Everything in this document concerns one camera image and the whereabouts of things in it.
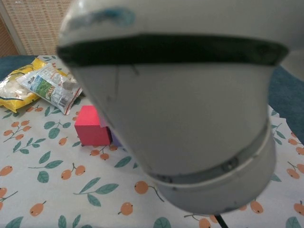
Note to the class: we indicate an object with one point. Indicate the red foam cube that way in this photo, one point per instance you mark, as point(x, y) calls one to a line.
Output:
point(90, 130)

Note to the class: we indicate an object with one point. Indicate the purple foam cube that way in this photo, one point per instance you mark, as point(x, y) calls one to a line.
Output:
point(116, 141)

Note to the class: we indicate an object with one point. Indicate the white green snack bag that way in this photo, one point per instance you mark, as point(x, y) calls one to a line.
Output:
point(47, 88)

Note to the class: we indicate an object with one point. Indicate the floral tablecloth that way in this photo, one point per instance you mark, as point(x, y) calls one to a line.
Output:
point(71, 202)

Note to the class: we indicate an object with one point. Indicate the yellow snack bag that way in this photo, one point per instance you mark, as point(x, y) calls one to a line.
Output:
point(14, 104)

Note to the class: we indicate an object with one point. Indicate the woven folding screen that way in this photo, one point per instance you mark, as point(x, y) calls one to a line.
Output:
point(35, 23)

